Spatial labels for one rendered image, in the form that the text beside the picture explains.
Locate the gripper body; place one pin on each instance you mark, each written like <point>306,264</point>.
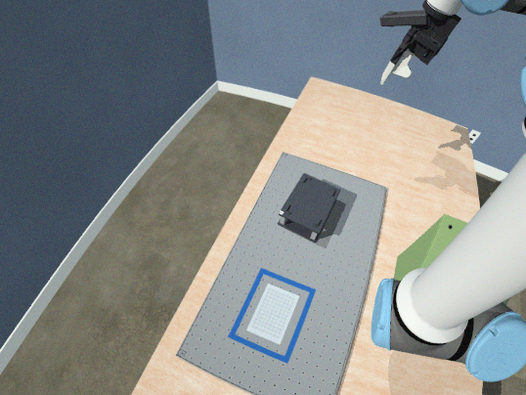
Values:
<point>432,35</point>

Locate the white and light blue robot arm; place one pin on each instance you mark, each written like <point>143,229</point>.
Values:
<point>484,265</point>

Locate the blue rectangular tape outline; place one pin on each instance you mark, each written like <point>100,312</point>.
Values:
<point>268,352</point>

